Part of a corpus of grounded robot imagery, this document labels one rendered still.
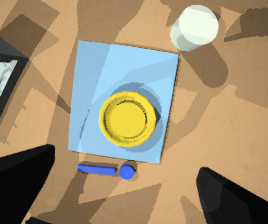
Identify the light blue square mat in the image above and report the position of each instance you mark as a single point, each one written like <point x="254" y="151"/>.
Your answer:
<point x="104" y="69"/>

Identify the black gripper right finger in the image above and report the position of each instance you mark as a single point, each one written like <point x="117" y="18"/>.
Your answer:
<point x="224" y="202"/>

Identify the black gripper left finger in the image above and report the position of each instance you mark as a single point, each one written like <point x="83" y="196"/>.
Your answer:
<point x="22" y="175"/>

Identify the yellow round plate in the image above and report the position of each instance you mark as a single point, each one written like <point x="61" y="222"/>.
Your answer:
<point x="127" y="119"/>

